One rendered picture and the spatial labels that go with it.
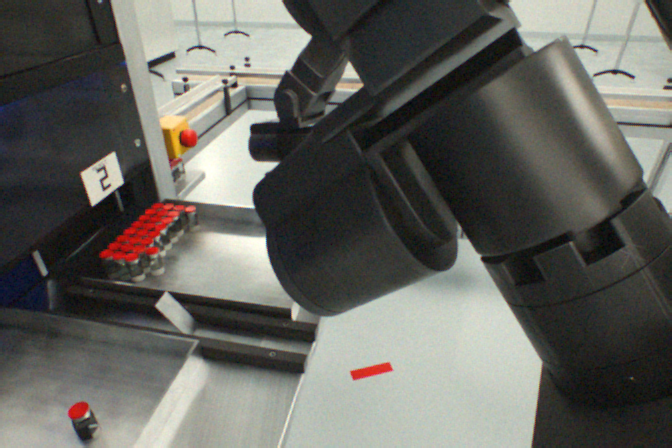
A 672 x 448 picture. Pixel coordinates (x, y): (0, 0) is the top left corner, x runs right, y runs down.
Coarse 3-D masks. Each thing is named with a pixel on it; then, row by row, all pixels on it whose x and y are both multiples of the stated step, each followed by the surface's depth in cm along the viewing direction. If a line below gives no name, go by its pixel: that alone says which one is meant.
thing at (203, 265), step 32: (224, 224) 87; (256, 224) 87; (192, 256) 78; (224, 256) 78; (256, 256) 78; (96, 288) 68; (128, 288) 67; (160, 288) 66; (192, 288) 71; (224, 288) 71; (256, 288) 71
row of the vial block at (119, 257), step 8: (168, 208) 83; (160, 216) 81; (168, 216) 83; (152, 224) 78; (144, 232) 76; (128, 240) 74; (136, 240) 74; (128, 248) 72; (120, 256) 70; (120, 264) 70; (120, 272) 71; (128, 272) 72
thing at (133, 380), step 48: (0, 336) 62; (48, 336) 62; (96, 336) 61; (144, 336) 59; (0, 384) 55; (48, 384) 55; (96, 384) 55; (144, 384) 55; (0, 432) 50; (48, 432) 50; (144, 432) 47
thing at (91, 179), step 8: (104, 160) 73; (112, 160) 75; (96, 168) 71; (112, 168) 75; (88, 176) 70; (96, 176) 71; (104, 176) 73; (112, 176) 75; (120, 176) 77; (88, 184) 70; (96, 184) 72; (104, 184) 73; (112, 184) 75; (120, 184) 77; (88, 192) 70; (96, 192) 72; (104, 192) 74; (96, 200) 72
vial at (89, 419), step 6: (90, 408) 48; (90, 414) 48; (72, 420) 47; (78, 420) 47; (84, 420) 47; (90, 420) 48; (96, 420) 49; (78, 426) 47; (84, 426) 47; (90, 426) 48; (96, 426) 49; (96, 432) 49; (96, 438) 49
